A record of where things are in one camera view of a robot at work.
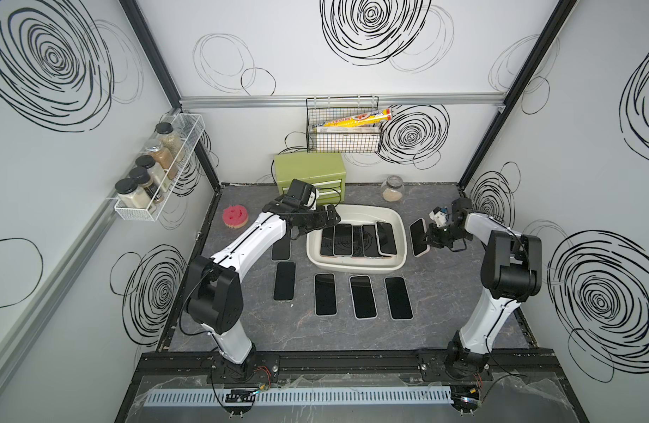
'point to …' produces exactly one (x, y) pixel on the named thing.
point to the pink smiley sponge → (234, 216)
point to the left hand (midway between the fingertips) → (329, 220)
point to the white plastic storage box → (369, 215)
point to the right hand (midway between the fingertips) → (424, 240)
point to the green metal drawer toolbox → (324, 171)
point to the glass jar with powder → (392, 189)
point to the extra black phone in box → (370, 241)
